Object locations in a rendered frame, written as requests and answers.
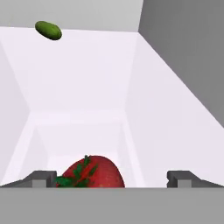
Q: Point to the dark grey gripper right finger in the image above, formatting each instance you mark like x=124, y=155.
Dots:
x=180, y=176

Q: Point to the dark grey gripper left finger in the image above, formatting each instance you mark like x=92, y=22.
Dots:
x=43, y=176

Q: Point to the red strawberry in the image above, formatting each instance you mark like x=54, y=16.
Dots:
x=102, y=175

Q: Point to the white fridge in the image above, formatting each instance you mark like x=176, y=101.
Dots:
x=87, y=93

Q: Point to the green cucumber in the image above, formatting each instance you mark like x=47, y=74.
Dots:
x=48, y=30

